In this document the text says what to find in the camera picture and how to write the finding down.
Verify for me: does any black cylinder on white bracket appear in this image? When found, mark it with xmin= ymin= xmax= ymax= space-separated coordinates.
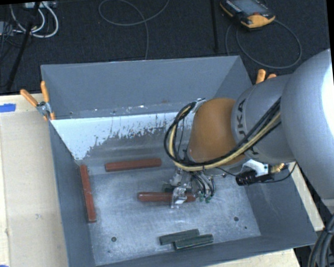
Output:
xmin=233 ymin=156 xmax=287 ymax=187

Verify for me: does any red-brown block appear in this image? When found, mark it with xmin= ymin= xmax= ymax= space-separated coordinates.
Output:
xmin=104 ymin=157 xmax=163 ymax=173
xmin=79 ymin=163 xmax=98 ymax=224
xmin=137 ymin=186 xmax=198 ymax=209

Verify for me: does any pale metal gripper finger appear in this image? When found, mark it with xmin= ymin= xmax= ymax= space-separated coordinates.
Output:
xmin=168 ymin=186 xmax=190 ymax=209
xmin=168 ymin=171 xmax=188 ymax=189

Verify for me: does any grey metal bin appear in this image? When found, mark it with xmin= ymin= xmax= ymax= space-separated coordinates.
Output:
xmin=40 ymin=40 xmax=321 ymax=267

